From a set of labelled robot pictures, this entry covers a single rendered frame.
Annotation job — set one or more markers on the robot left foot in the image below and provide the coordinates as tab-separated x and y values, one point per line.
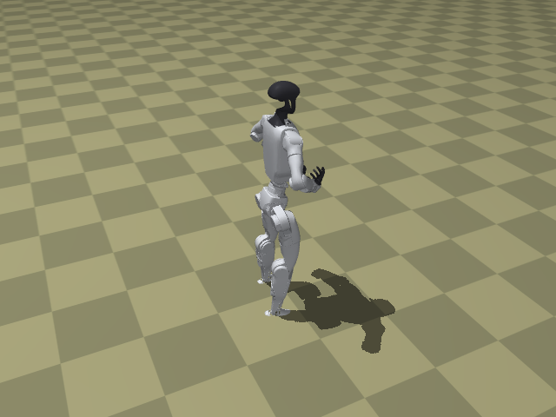
260	282

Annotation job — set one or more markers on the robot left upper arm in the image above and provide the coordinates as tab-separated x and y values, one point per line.
257	130

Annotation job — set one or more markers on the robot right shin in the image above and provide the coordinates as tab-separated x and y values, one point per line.
279	287

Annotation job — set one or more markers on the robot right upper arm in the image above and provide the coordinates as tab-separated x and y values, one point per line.
293	144

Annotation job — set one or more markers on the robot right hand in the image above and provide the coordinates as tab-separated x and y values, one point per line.
319	177

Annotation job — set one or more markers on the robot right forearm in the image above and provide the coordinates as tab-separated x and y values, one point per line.
310	185

